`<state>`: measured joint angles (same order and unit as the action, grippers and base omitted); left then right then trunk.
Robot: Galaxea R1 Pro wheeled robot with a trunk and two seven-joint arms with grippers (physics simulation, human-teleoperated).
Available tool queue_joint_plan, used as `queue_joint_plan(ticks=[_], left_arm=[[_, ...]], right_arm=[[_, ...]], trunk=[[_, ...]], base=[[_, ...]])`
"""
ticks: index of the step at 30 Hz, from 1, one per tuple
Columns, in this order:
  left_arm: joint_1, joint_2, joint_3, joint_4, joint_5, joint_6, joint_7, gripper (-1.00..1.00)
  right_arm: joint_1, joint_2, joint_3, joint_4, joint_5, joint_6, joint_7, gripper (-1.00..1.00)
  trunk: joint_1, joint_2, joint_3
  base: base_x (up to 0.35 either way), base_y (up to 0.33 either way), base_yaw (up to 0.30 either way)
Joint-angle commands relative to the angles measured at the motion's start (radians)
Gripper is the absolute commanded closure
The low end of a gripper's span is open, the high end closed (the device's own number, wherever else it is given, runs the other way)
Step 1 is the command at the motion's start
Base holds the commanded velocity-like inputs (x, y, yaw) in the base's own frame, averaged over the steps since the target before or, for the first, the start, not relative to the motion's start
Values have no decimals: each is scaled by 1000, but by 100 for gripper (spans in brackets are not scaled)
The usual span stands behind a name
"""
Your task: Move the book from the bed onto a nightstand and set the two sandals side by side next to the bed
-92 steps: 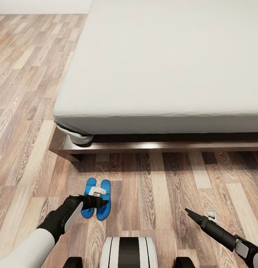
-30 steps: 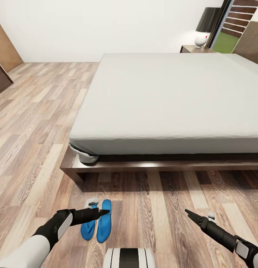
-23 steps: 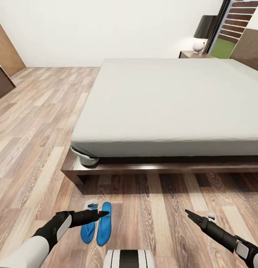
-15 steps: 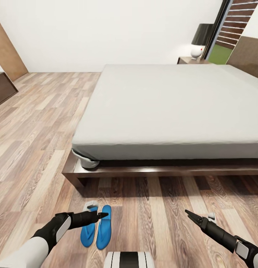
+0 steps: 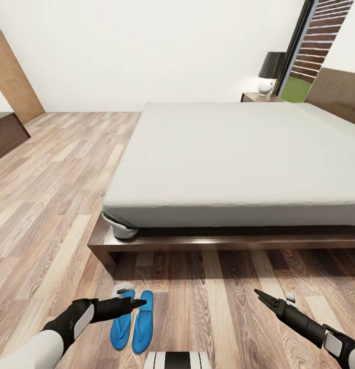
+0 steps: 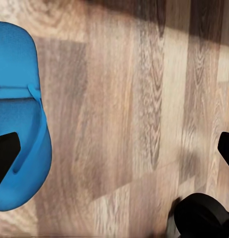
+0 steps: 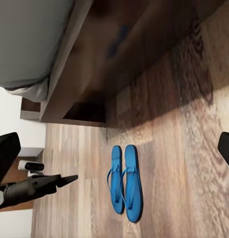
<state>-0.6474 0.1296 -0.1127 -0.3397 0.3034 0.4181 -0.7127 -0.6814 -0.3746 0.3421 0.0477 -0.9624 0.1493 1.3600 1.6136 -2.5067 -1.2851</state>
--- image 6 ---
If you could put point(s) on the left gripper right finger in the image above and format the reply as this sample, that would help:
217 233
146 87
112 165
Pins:
223 146

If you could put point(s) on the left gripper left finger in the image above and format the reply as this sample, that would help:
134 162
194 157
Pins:
9 149

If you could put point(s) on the sandal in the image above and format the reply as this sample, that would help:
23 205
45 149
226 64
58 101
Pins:
21 111

